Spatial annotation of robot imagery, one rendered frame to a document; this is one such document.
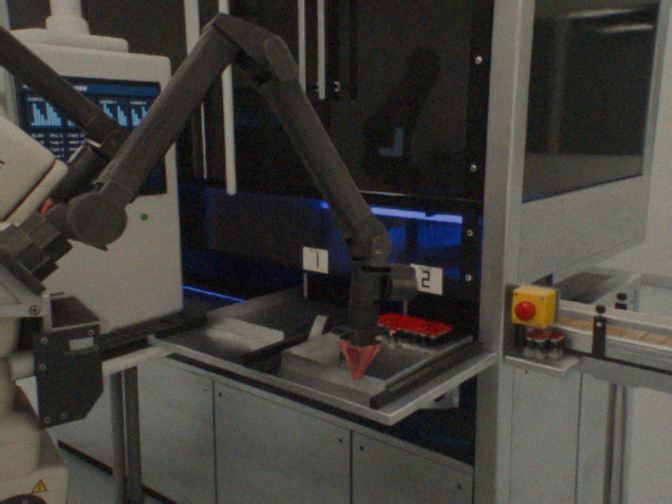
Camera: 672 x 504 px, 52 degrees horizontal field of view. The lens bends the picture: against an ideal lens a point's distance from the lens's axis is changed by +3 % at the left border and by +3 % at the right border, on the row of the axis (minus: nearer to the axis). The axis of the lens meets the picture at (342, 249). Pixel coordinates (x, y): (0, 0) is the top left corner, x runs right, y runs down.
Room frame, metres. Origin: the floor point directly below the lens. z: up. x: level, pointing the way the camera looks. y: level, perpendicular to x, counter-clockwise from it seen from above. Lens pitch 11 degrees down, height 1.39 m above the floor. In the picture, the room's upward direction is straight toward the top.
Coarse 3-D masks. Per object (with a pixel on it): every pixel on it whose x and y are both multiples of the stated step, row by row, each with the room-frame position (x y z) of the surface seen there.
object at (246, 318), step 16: (240, 304) 1.69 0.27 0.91; (256, 304) 1.74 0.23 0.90; (272, 304) 1.78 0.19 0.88; (288, 304) 1.79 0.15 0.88; (304, 304) 1.79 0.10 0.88; (320, 304) 1.79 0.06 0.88; (208, 320) 1.61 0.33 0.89; (224, 320) 1.57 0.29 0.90; (240, 320) 1.54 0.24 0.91; (256, 320) 1.64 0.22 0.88; (272, 320) 1.64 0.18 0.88; (288, 320) 1.64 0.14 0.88; (304, 320) 1.64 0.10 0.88; (256, 336) 1.50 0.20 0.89; (272, 336) 1.47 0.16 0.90; (288, 336) 1.46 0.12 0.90
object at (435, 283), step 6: (420, 270) 1.53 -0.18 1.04; (426, 270) 1.52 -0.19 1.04; (432, 270) 1.51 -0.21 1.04; (438, 270) 1.50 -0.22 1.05; (420, 276) 1.53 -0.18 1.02; (426, 276) 1.52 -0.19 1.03; (432, 276) 1.51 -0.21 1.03; (438, 276) 1.50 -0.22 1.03; (420, 282) 1.53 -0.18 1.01; (426, 282) 1.52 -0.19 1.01; (432, 282) 1.51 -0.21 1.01; (438, 282) 1.50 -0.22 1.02; (420, 288) 1.53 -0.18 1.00; (426, 288) 1.52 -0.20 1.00; (432, 288) 1.51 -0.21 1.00; (438, 288) 1.50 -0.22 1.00
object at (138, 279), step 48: (48, 48) 1.72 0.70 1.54; (96, 48) 1.83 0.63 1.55; (96, 96) 1.80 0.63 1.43; (144, 96) 1.91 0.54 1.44; (48, 144) 1.69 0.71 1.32; (144, 192) 1.89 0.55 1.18; (144, 240) 1.89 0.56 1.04; (48, 288) 1.67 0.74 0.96; (96, 288) 1.77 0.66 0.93; (144, 288) 1.88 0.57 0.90
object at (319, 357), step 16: (320, 336) 1.42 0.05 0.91; (336, 336) 1.46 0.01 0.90; (288, 352) 1.32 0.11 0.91; (304, 352) 1.38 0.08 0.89; (320, 352) 1.41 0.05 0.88; (336, 352) 1.41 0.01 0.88; (384, 352) 1.41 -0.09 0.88; (400, 352) 1.41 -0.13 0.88; (416, 352) 1.41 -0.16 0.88; (448, 352) 1.35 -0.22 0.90; (288, 368) 1.31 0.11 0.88; (304, 368) 1.29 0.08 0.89; (320, 368) 1.26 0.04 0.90; (336, 368) 1.23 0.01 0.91; (368, 368) 1.31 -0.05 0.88; (384, 368) 1.31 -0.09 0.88; (400, 368) 1.31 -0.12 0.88; (416, 368) 1.25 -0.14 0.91; (352, 384) 1.21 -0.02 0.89; (368, 384) 1.19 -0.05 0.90; (384, 384) 1.17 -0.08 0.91
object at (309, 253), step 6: (306, 252) 1.75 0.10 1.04; (312, 252) 1.74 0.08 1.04; (318, 252) 1.72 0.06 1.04; (324, 252) 1.71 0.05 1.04; (306, 258) 1.75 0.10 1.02; (312, 258) 1.74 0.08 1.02; (318, 258) 1.72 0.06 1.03; (324, 258) 1.71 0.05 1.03; (306, 264) 1.75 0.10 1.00; (312, 264) 1.74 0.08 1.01; (318, 264) 1.72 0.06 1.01; (324, 264) 1.71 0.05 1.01; (318, 270) 1.72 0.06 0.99; (324, 270) 1.71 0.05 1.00
